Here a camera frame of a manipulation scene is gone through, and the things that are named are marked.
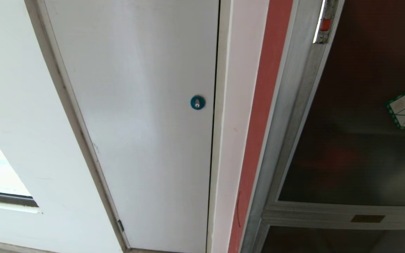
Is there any round blue door lock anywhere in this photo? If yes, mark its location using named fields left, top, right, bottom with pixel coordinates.
left=190, top=95, right=206, bottom=110

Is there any white metal door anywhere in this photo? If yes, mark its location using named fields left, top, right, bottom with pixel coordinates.
left=44, top=0, right=220, bottom=253

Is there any fire hydrant cabinet glass door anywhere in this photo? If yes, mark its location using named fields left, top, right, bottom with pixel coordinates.
left=240, top=0, right=405, bottom=253

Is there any red cabinet frame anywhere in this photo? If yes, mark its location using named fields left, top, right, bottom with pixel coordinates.
left=227, top=0, right=294, bottom=253

